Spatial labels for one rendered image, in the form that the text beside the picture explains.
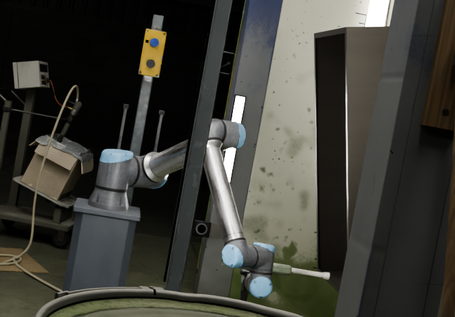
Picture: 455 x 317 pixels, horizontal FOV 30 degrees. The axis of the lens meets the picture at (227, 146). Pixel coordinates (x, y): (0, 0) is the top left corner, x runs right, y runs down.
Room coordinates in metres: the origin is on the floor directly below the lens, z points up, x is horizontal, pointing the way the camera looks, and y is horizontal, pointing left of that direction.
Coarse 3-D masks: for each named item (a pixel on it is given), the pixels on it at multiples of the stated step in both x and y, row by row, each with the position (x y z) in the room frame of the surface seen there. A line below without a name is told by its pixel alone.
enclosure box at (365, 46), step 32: (320, 32) 4.09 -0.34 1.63; (352, 32) 3.64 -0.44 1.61; (384, 32) 3.66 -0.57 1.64; (320, 64) 4.23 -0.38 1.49; (352, 64) 3.64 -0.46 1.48; (320, 96) 4.24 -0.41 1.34; (352, 96) 3.65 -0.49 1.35; (320, 128) 4.25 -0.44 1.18; (352, 128) 3.65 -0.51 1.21; (320, 160) 4.25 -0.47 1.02; (352, 160) 3.66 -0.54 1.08; (320, 192) 4.26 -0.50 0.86; (352, 192) 3.66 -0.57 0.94; (320, 224) 4.26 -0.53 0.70; (320, 256) 4.27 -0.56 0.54
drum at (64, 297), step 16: (96, 288) 1.41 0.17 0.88; (112, 288) 1.43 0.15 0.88; (128, 288) 1.45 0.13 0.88; (144, 288) 1.47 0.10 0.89; (160, 288) 1.49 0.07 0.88; (48, 304) 1.25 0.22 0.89; (64, 304) 1.30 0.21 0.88; (224, 304) 1.50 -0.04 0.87; (240, 304) 1.50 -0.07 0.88; (256, 304) 1.50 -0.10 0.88
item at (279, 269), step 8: (224, 264) 3.70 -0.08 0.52; (280, 264) 3.73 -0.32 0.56; (272, 272) 3.71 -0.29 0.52; (280, 272) 3.72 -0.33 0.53; (288, 272) 3.72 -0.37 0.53; (296, 272) 3.74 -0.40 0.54; (304, 272) 3.74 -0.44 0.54; (312, 272) 3.75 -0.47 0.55; (320, 272) 3.76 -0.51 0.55; (328, 272) 3.77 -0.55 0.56
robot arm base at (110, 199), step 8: (96, 192) 3.92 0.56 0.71; (104, 192) 3.90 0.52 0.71; (112, 192) 3.91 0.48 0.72; (120, 192) 3.92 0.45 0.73; (96, 200) 3.92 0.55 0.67; (104, 200) 3.89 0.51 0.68; (112, 200) 3.90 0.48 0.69; (120, 200) 3.92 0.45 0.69; (104, 208) 3.88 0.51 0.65; (112, 208) 3.89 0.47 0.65; (120, 208) 3.91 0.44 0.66
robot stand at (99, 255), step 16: (80, 208) 3.81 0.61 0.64; (96, 208) 3.88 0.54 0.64; (128, 208) 4.06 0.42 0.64; (80, 224) 3.83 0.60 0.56; (96, 224) 3.83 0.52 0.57; (112, 224) 3.84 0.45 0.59; (128, 224) 3.85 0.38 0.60; (80, 240) 3.83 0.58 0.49; (96, 240) 3.84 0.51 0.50; (112, 240) 3.84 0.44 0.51; (128, 240) 3.87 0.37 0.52; (80, 256) 3.83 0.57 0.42; (96, 256) 3.84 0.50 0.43; (112, 256) 3.85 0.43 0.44; (128, 256) 3.88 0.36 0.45; (80, 272) 3.83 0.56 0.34; (96, 272) 3.84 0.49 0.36; (112, 272) 3.85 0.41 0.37; (64, 288) 3.85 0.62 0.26; (80, 288) 3.83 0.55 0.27
